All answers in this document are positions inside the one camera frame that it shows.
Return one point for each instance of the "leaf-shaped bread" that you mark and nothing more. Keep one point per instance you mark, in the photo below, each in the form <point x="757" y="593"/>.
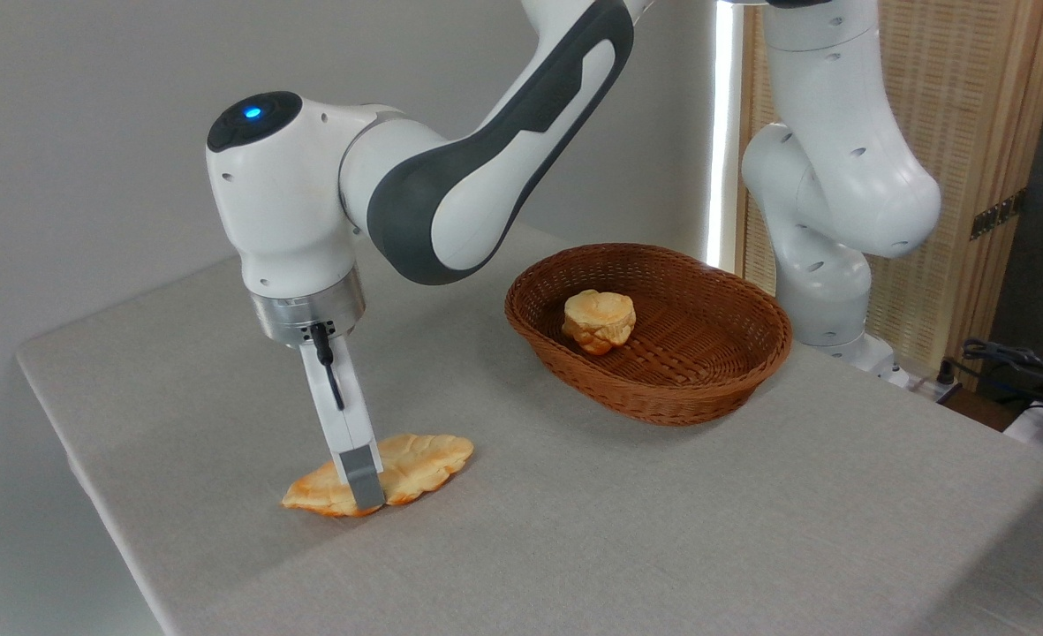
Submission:
<point x="424" y="459"/>

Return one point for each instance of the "grey tablecloth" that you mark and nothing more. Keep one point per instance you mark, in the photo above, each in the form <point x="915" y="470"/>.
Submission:
<point x="662" y="530"/>

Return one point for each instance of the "small round bread roll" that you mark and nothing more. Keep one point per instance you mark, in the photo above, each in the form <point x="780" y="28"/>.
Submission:
<point x="599" y="318"/>

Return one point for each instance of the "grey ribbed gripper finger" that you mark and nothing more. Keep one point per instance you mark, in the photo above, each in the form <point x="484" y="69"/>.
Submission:
<point x="365" y="481"/>

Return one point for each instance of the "brown oval wicker basket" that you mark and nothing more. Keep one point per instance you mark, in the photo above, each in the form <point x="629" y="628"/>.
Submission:
<point x="706" y="389"/>

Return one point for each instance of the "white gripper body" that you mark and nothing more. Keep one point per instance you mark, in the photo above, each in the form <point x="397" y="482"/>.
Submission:
<point x="344" y="415"/>

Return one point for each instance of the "wooden folding screen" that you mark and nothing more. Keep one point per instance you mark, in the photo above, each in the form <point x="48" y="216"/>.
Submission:
<point x="971" y="106"/>

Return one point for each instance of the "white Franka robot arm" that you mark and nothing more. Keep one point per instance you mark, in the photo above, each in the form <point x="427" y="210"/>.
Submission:
<point x="291" y="203"/>

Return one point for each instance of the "black metal screen hinge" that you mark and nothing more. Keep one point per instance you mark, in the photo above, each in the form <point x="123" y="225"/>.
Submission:
<point x="998" y="215"/>

